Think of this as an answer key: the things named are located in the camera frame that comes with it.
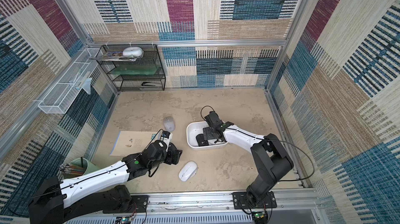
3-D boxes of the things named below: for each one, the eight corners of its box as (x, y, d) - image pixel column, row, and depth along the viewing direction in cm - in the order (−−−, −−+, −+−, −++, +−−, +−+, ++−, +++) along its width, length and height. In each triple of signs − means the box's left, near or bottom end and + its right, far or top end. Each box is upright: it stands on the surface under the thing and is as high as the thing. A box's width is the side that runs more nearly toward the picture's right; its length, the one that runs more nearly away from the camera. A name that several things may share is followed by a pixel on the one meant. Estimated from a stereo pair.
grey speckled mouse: (162, 131, 100) (161, 128, 98) (164, 119, 106) (163, 116, 104) (174, 131, 100) (174, 128, 98) (176, 119, 106) (175, 116, 104)
